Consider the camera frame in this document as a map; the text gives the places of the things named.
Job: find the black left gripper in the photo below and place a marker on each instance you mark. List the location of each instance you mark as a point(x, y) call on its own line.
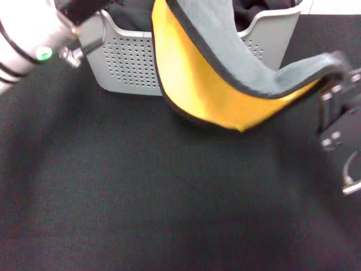
point(79, 8)

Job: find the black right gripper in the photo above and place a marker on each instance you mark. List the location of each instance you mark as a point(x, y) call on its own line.
point(347, 127)

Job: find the grey and yellow microfibre towel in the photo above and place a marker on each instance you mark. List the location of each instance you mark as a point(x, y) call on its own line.
point(203, 84)

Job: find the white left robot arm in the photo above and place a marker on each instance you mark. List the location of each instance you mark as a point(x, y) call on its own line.
point(25, 34)

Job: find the grey perforated plastic storage box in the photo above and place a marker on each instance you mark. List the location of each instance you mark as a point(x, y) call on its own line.
point(127, 62)

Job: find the black tablecloth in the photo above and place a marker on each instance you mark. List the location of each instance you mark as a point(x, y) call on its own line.
point(141, 183)

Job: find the black crumpled cloth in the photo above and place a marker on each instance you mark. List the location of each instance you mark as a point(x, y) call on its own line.
point(129, 17)

